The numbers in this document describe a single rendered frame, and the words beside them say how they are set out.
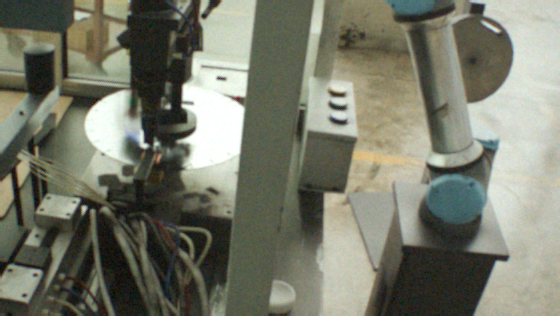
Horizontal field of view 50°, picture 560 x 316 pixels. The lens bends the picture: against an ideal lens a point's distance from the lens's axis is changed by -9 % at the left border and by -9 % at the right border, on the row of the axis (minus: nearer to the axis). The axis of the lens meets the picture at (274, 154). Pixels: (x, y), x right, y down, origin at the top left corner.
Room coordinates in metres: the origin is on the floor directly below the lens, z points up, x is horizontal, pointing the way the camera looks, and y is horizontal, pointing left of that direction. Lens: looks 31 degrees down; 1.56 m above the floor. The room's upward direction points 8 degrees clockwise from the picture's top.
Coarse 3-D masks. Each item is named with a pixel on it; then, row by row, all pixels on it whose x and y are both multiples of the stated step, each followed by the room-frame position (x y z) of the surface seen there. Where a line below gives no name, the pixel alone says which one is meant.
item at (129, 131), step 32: (128, 96) 1.17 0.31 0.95; (192, 96) 1.20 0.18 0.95; (224, 96) 1.22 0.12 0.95; (96, 128) 1.02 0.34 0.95; (128, 128) 1.04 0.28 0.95; (224, 128) 1.08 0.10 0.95; (128, 160) 0.93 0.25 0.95; (160, 160) 0.94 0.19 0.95; (192, 160) 0.96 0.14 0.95; (224, 160) 0.97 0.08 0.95
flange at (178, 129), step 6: (186, 108) 1.13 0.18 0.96; (192, 114) 1.11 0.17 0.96; (192, 120) 1.08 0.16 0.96; (162, 126) 1.04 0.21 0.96; (168, 126) 1.05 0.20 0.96; (174, 126) 1.05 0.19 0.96; (180, 126) 1.05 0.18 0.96; (186, 126) 1.06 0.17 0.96; (192, 126) 1.06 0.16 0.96; (162, 132) 1.03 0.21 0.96; (168, 132) 1.03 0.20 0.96; (174, 132) 1.03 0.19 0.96; (180, 132) 1.04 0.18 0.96; (186, 132) 1.04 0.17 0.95
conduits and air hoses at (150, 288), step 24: (48, 168) 0.89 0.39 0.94; (120, 216) 0.84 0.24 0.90; (144, 216) 0.80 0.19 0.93; (96, 240) 0.76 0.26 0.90; (120, 240) 0.76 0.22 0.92; (144, 240) 0.77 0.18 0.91; (168, 240) 0.78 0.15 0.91; (96, 264) 0.73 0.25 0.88; (144, 264) 0.72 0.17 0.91; (168, 264) 0.74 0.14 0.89; (192, 264) 0.73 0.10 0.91; (144, 288) 0.70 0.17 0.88; (168, 288) 0.72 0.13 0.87; (48, 312) 0.64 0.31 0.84; (168, 312) 0.67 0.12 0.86
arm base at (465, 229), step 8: (424, 200) 1.18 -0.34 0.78; (424, 208) 1.16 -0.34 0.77; (424, 216) 1.15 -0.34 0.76; (432, 216) 1.14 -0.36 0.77; (480, 216) 1.15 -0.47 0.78; (432, 224) 1.13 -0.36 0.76; (440, 224) 1.12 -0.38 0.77; (448, 224) 1.11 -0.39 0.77; (456, 224) 1.11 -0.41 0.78; (464, 224) 1.11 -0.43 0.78; (472, 224) 1.12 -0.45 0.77; (480, 224) 1.15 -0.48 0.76; (440, 232) 1.11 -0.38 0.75; (448, 232) 1.11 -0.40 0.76; (456, 232) 1.11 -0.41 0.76; (464, 232) 1.11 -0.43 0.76; (472, 232) 1.12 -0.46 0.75
